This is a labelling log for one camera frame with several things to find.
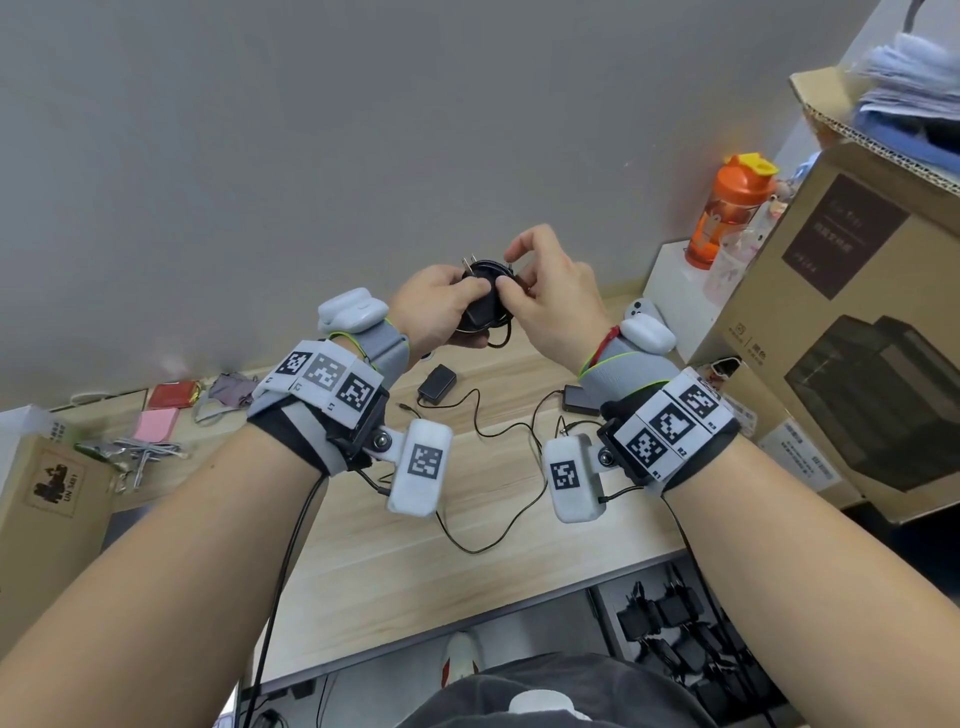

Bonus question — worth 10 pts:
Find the person's right hand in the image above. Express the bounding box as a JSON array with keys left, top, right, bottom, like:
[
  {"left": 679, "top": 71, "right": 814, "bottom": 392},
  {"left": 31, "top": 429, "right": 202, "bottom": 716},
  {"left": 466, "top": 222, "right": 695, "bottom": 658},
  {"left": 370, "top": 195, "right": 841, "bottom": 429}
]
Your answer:
[{"left": 501, "top": 223, "right": 612, "bottom": 374}]

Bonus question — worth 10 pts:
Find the person's left hand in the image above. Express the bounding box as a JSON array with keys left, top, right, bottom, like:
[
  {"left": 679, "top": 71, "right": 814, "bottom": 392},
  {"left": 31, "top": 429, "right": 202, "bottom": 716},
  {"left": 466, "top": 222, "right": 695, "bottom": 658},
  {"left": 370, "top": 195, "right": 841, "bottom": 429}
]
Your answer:
[{"left": 386, "top": 264, "right": 492, "bottom": 361}]

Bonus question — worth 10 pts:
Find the black power adapter with cable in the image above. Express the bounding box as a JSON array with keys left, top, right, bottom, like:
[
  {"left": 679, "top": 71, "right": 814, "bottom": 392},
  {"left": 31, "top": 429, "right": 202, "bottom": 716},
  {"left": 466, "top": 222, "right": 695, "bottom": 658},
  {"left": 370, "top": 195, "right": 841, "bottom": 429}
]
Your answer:
[{"left": 453, "top": 256, "right": 526, "bottom": 351}]

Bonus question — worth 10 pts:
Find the person's right forearm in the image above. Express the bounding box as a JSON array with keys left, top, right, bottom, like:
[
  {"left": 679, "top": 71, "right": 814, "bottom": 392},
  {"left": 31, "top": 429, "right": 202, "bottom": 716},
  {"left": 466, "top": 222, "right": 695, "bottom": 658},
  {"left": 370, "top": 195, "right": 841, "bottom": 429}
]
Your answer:
[{"left": 662, "top": 435, "right": 960, "bottom": 728}]

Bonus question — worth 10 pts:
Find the person's left forearm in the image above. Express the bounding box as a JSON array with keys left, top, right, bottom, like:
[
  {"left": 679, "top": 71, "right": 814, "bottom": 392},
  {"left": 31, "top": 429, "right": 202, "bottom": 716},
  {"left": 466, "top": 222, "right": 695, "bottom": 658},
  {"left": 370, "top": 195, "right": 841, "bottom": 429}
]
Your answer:
[{"left": 0, "top": 420, "right": 331, "bottom": 728}]

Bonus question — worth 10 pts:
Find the small black power adapter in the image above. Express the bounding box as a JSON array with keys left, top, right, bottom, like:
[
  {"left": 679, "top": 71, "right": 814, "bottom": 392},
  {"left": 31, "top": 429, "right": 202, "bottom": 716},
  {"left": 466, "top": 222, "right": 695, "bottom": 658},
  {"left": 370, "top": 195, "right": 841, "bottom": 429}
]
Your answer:
[{"left": 417, "top": 364, "right": 459, "bottom": 407}]

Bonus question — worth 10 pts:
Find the black power bank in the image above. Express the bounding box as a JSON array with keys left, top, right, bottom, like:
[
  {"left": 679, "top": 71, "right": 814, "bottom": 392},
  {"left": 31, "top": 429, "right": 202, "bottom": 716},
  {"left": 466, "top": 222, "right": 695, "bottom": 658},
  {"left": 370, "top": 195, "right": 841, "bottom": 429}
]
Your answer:
[{"left": 561, "top": 384, "right": 603, "bottom": 418}]

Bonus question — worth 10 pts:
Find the tagged wrist tracker band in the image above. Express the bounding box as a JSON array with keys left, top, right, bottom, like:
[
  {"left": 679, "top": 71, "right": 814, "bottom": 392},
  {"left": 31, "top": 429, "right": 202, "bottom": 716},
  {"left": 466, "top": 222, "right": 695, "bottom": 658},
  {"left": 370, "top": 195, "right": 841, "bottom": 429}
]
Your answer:
[
  {"left": 597, "top": 366, "right": 742, "bottom": 498},
  {"left": 246, "top": 339, "right": 393, "bottom": 478}
]

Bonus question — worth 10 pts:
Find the white tagged tracker box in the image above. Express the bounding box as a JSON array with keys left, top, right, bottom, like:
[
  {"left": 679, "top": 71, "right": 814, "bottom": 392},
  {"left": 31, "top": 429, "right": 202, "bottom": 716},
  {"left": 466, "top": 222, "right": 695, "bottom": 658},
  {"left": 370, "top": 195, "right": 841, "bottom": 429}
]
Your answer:
[
  {"left": 385, "top": 418, "right": 454, "bottom": 519},
  {"left": 541, "top": 435, "right": 607, "bottom": 525}
]

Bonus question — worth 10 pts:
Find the clear plastic cup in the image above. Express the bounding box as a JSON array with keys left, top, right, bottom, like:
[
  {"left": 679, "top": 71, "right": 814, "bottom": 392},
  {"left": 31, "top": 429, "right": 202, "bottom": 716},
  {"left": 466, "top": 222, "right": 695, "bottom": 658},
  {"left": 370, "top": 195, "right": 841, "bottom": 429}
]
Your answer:
[{"left": 703, "top": 228, "right": 763, "bottom": 308}]

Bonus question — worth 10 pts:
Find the orange water bottle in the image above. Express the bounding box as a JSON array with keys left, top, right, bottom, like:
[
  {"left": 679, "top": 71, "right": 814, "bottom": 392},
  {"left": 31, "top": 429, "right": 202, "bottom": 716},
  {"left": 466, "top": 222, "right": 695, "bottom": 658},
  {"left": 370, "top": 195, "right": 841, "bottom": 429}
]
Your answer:
[{"left": 684, "top": 152, "right": 781, "bottom": 272}]

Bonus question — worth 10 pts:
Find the red packet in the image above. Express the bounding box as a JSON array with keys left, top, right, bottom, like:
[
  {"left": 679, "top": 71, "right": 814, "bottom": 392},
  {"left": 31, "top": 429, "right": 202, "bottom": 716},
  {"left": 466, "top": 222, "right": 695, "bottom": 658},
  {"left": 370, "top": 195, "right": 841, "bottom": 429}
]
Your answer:
[{"left": 147, "top": 380, "right": 202, "bottom": 411}]

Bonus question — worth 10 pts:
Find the cardboard box with white label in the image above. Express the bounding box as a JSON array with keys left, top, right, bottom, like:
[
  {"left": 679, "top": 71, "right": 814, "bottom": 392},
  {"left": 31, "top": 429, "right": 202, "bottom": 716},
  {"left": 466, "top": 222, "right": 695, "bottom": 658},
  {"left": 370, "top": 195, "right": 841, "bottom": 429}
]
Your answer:
[{"left": 705, "top": 358, "right": 865, "bottom": 513}]

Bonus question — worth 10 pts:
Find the pink notepad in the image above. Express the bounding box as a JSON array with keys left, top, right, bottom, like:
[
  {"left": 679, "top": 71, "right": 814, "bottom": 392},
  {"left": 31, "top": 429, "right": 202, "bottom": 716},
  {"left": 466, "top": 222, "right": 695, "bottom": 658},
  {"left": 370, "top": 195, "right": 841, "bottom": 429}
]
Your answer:
[{"left": 132, "top": 407, "right": 181, "bottom": 445}]

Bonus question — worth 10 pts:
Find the large printed cardboard box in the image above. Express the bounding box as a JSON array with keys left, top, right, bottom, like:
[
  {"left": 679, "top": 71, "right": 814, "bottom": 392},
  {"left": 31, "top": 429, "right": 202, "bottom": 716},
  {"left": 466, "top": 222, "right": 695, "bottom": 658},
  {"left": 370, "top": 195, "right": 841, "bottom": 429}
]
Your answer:
[{"left": 686, "top": 138, "right": 960, "bottom": 526}]

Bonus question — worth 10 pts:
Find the bunch of metal keys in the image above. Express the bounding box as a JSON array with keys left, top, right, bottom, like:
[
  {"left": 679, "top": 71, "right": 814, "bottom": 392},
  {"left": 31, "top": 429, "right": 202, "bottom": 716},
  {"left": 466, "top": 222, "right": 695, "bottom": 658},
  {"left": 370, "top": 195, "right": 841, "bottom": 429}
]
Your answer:
[{"left": 73, "top": 438, "right": 190, "bottom": 495}]

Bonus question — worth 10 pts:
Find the open corrugated cardboard box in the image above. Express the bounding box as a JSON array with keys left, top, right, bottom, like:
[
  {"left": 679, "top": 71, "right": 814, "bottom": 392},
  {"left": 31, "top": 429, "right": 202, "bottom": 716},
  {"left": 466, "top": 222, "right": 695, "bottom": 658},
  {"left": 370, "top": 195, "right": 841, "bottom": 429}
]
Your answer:
[{"left": 789, "top": 66, "right": 960, "bottom": 198}]

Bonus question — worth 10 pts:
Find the white shoe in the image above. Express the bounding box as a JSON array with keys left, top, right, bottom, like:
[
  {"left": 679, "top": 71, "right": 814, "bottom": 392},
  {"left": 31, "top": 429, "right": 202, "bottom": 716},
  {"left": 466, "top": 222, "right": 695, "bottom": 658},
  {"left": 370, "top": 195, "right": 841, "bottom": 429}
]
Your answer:
[{"left": 441, "top": 631, "right": 483, "bottom": 691}]

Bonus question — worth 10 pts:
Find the pile of black power adapters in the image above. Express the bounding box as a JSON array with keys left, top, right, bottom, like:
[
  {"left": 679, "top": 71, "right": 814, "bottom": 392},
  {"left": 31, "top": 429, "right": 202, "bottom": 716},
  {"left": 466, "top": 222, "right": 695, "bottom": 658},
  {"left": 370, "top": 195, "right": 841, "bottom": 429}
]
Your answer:
[{"left": 615, "top": 562, "right": 785, "bottom": 728}]

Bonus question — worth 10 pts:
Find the stack of white papers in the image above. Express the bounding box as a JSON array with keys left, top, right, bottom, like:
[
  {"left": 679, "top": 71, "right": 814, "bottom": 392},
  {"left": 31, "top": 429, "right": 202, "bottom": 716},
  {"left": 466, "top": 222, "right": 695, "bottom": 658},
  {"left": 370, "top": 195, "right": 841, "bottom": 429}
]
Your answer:
[{"left": 851, "top": 30, "right": 960, "bottom": 123}]

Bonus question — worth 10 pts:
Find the small brown cardboard box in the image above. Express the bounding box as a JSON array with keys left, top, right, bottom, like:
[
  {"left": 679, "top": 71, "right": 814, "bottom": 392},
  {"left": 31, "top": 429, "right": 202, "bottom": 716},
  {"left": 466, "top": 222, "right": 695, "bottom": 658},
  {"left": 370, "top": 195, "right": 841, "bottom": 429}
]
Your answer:
[{"left": 0, "top": 431, "right": 117, "bottom": 661}]

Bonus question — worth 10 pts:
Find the grey elastic wrist strap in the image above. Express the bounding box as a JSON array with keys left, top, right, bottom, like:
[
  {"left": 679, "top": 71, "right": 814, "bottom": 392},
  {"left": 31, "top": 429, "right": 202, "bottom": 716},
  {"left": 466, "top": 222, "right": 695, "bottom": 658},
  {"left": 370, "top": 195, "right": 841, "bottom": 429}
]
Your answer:
[
  {"left": 577, "top": 351, "right": 681, "bottom": 412},
  {"left": 346, "top": 318, "right": 412, "bottom": 390}
]

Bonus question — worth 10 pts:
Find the red string bracelet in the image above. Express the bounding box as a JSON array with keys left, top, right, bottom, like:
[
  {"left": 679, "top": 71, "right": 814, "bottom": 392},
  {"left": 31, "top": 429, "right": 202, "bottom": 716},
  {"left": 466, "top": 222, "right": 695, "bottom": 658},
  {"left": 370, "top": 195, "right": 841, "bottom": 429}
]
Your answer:
[{"left": 585, "top": 324, "right": 622, "bottom": 370}]

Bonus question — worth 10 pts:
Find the white wrist camera pod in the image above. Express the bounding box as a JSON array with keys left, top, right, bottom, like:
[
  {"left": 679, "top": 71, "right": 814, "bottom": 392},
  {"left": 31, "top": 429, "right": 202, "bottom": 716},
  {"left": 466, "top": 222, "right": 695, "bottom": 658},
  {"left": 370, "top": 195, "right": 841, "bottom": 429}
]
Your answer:
[
  {"left": 318, "top": 288, "right": 390, "bottom": 336},
  {"left": 620, "top": 312, "right": 678, "bottom": 356}
]

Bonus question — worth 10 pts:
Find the thin black cable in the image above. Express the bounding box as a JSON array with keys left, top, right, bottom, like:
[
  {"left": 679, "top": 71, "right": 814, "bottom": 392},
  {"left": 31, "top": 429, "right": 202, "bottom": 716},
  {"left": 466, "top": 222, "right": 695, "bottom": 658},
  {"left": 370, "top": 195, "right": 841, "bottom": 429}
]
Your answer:
[{"left": 396, "top": 385, "right": 575, "bottom": 557}]

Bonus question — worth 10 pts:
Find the black wrist device cable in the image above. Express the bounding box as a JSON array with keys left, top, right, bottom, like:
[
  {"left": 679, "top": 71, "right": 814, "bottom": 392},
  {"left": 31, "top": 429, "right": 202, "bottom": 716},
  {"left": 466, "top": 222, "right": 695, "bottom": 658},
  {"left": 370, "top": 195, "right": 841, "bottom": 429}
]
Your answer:
[{"left": 238, "top": 474, "right": 331, "bottom": 728}]

